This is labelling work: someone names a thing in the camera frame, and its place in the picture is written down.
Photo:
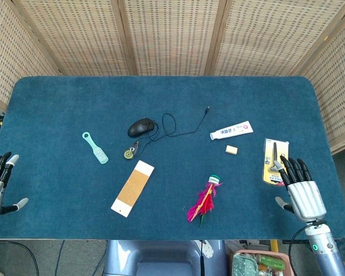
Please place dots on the teal plastic brush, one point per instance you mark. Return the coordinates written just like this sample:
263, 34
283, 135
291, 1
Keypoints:
96, 149

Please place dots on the colourful feather shuttlecock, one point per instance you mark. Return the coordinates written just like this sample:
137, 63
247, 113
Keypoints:
204, 201

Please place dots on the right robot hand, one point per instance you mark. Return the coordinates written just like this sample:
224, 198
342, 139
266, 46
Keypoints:
306, 198

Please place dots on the blue carpet mat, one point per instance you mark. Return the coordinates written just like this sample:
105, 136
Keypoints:
74, 100

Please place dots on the white toothpaste tube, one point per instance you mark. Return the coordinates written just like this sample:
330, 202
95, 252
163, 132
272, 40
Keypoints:
233, 130

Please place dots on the black computer mouse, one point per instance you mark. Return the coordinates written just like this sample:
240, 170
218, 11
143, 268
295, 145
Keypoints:
141, 127

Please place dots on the small beige eraser block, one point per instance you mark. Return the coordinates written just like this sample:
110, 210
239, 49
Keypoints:
231, 150

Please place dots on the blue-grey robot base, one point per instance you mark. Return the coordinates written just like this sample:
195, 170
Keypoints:
161, 258

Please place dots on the pink storage basket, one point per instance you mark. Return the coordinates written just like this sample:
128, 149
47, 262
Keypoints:
287, 258

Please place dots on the yellow post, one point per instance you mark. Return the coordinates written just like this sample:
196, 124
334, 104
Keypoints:
275, 245

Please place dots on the woven screen panel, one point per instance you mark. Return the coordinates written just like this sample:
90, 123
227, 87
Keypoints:
172, 34
270, 34
339, 86
8, 51
74, 34

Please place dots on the green bottle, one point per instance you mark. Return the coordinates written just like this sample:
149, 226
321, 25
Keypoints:
271, 262

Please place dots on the green correction tape dispenser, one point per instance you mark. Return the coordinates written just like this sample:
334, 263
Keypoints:
130, 152

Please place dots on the yellow packaged tool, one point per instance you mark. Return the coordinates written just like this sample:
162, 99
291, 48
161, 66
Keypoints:
273, 161

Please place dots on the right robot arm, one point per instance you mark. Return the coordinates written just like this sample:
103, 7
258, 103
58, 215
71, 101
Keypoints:
326, 250

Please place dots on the white and orange card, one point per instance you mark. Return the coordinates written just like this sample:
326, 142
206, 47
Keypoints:
132, 188

